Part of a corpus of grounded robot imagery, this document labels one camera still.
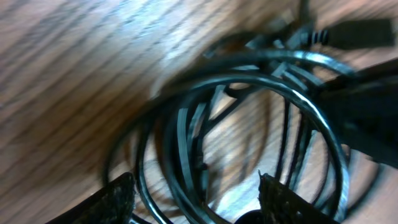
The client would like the black thin cable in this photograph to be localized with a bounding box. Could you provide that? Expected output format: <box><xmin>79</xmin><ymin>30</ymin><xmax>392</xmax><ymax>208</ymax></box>
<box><xmin>102</xmin><ymin>77</ymin><xmax>383</xmax><ymax>224</ymax></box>

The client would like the black thick USB cable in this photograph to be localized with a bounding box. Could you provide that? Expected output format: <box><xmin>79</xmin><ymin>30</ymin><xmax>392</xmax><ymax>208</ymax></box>
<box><xmin>133</xmin><ymin>18</ymin><xmax>396</xmax><ymax>224</ymax></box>

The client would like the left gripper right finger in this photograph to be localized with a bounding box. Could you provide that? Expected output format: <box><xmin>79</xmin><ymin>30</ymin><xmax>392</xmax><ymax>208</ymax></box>
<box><xmin>258</xmin><ymin>172</ymin><xmax>338</xmax><ymax>224</ymax></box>

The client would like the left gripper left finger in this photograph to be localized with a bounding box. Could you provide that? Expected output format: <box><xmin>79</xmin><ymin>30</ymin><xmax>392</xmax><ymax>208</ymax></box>
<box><xmin>47</xmin><ymin>172</ymin><xmax>136</xmax><ymax>224</ymax></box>

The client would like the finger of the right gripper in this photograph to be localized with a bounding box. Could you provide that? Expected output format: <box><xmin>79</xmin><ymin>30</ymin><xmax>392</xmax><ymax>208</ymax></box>
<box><xmin>315</xmin><ymin>58</ymin><xmax>397</xmax><ymax>168</ymax></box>

